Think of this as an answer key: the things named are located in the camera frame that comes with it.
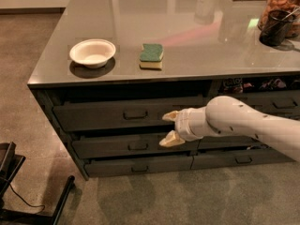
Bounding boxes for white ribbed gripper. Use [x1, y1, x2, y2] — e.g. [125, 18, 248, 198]
[159, 108, 213, 147]

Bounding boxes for grey drawer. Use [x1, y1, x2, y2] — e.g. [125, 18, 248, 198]
[52, 96, 205, 132]
[191, 149, 293, 170]
[199, 136, 262, 149]
[84, 155, 193, 177]
[230, 90, 300, 119]
[72, 133, 199, 158]

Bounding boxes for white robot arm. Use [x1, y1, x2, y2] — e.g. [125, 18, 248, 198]
[159, 96, 300, 161]

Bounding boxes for green and yellow sponge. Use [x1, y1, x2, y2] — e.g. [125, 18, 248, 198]
[140, 43, 164, 69]

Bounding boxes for snack packets in shelf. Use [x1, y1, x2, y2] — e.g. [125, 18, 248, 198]
[219, 77, 300, 94]

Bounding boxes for grey counter cabinet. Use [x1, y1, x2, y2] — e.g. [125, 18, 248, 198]
[28, 0, 300, 178]

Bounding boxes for white paper bowl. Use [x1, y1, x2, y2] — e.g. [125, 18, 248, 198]
[69, 39, 116, 68]

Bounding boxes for black mesh cup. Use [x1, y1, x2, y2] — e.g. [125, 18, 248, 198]
[259, 10, 296, 47]

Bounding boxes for black stand base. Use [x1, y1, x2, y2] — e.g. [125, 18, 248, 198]
[0, 142, 76, 225]

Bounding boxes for glass jar of nuts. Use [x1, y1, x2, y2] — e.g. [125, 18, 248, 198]
[258, 0, 300, 38]

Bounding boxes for black cable on floor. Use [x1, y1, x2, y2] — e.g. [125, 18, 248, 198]
[8, 181, 46, 212]

